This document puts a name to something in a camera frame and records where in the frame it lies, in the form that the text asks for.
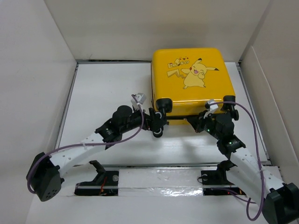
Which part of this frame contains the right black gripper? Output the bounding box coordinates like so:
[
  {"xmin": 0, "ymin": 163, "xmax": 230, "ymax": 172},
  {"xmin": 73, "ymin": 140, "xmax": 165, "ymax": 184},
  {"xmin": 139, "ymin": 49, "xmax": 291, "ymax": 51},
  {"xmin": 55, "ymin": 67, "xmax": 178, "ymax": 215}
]
[{"xmin": 187, "ymin": 110, "xmax": 222, "ymax": 140}]

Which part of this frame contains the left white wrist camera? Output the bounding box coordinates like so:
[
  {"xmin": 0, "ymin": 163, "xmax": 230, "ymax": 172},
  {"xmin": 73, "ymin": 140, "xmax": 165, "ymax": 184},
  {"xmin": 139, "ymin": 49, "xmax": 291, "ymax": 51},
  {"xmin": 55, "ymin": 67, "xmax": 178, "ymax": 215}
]
[{"xmin": 131, "ymin": 93, "xmax": 146, "ymax": 110}]

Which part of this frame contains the yellow hard-shell suitcase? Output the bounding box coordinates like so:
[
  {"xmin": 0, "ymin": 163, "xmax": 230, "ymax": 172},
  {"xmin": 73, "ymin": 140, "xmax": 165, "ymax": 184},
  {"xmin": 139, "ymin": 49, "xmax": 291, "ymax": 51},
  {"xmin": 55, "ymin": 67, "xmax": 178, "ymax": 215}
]
[{"xmin": 151, "ymin": 48, "xmax": 235, "ymax": 125}]

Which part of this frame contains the metal rail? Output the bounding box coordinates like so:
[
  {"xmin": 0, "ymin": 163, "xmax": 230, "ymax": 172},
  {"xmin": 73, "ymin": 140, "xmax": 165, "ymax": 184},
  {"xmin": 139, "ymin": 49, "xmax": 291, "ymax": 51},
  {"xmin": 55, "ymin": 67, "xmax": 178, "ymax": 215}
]
[{"xmin": 103, "ymin": 163, "xmax": 217, "ymax": 168}]

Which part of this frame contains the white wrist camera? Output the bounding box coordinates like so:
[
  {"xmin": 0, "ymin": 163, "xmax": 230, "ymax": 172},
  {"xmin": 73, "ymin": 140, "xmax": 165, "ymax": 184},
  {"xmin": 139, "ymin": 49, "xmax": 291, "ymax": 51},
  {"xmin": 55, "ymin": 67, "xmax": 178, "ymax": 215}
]
[
  {"xmin": 204, "ymin": 99, "xmax": 218, "ymax": 118},
  {"xmin": 131, "ymin": 93, "xmax": 146, "ymax": 110}
]

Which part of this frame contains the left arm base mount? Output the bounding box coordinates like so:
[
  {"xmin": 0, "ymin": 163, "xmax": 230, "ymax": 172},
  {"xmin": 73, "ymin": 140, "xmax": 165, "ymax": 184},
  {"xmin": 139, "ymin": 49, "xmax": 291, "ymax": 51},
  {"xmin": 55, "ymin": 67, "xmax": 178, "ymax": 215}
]
[{"xmin": 74, "ymin": 160, "xmax": 119, "ymax": 196}]

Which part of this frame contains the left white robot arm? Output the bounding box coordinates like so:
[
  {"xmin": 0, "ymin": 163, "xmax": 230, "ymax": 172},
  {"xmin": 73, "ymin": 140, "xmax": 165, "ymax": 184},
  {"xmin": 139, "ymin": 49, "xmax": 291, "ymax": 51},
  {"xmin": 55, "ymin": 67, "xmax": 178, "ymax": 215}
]
[{"xmin": 26, "ymin": 104, "xmax": 172, "ymax": 202}]

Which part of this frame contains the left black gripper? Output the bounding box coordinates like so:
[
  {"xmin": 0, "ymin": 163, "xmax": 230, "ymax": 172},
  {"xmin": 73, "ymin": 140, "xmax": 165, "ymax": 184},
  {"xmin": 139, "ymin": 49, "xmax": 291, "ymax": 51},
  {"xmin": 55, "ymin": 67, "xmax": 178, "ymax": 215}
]
[{"xmin": 120, "ymin": 104, "xmax": 165, "ymax": 134}]

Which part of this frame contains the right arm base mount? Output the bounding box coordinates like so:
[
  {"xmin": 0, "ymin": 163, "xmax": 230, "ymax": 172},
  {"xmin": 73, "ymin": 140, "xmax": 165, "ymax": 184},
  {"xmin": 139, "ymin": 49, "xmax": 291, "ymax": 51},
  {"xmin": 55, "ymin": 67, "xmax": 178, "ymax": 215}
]
[{"xmin": 197, "ymin": 161, "xmax": 246, "ymax": 196}]

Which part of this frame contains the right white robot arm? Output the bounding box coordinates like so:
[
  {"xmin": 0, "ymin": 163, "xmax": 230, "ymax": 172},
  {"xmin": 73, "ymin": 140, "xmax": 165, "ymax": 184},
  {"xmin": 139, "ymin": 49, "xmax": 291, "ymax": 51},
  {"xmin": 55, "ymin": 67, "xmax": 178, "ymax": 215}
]
[{"xmin": 187, "ymin": 113, "xmax": 299, "ymax": 224}]

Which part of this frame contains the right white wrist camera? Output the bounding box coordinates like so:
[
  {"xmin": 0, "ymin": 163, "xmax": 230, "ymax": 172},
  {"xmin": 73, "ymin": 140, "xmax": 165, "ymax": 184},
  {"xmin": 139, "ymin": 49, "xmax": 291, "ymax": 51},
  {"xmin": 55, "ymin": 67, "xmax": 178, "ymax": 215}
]
[{"xmin": 204, "ymin": 99, "xmax": 218, "ymax": 118}]

